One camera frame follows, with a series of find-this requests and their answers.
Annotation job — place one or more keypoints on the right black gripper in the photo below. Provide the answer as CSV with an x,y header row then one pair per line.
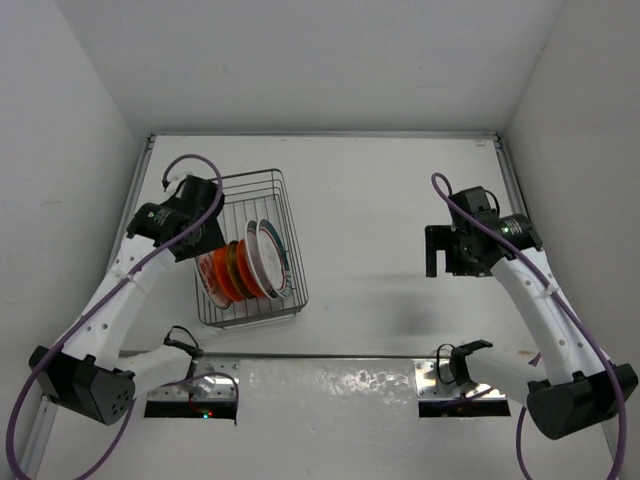
x,y
441,237

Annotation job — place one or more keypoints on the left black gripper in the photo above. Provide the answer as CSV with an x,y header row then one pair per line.
x,y
210,242

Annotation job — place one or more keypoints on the white plate red pattern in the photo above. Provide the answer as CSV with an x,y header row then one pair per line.
x,y
206,271

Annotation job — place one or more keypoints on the white plate teal red rim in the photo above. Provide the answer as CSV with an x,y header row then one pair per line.
x,y
274,259

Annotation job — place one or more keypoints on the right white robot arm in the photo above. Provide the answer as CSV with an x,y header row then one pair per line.
x,y
578,387

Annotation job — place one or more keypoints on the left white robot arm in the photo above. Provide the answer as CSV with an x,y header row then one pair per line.
x,y
86,374

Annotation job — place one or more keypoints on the orange plate left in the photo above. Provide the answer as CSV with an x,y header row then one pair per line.
x,y
223,277

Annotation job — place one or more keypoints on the orange plate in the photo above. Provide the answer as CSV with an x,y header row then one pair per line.
x,y
223,277
245,272

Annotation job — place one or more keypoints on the dark brown plate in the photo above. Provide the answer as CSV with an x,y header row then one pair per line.
x,y
233,271

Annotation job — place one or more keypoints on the orange plate right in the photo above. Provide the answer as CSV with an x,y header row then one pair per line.
x,y
245,272

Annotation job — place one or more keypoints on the metal wire dish rack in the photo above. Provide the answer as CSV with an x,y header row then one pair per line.
x,y
256,195

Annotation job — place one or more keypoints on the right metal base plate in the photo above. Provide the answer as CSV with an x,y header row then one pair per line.
x,y
430,388

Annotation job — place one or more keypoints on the metal base plate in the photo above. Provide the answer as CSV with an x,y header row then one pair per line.
x,y
215,379
430,388

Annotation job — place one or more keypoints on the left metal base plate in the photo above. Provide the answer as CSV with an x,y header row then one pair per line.
x,y
215,379

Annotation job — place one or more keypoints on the aluminium table frame rail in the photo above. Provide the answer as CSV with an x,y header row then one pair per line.
x,y
329,393

